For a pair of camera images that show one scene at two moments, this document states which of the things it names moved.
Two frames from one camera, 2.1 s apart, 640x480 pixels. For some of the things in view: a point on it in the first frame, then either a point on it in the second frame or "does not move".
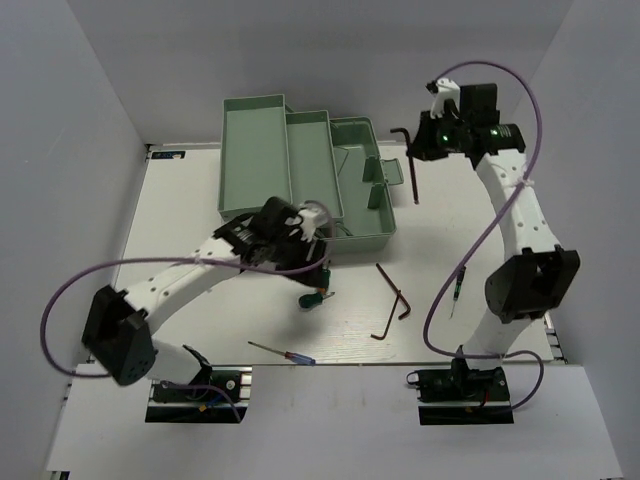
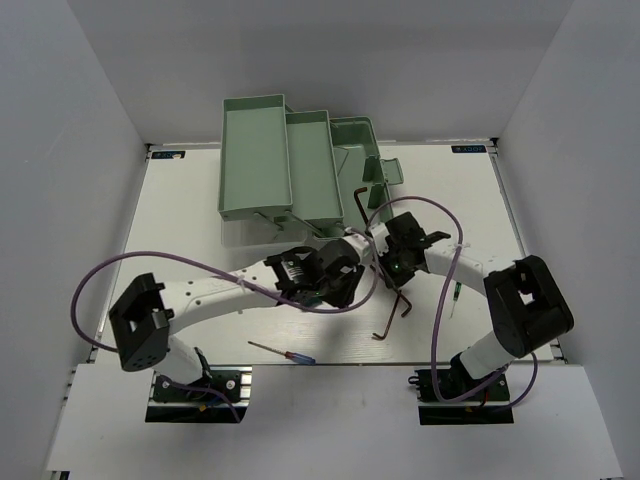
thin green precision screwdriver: x=458 y=286 does not move
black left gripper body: x=290 y=252 to x=340 y=292
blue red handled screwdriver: x=298 y=357 does not move
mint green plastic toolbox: x=268 y=150 does not move
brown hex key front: x=398 y=294 does not move
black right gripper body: x=447 y=130 to x=395 y=265
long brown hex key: x=412 y=173 to x=359 y=204
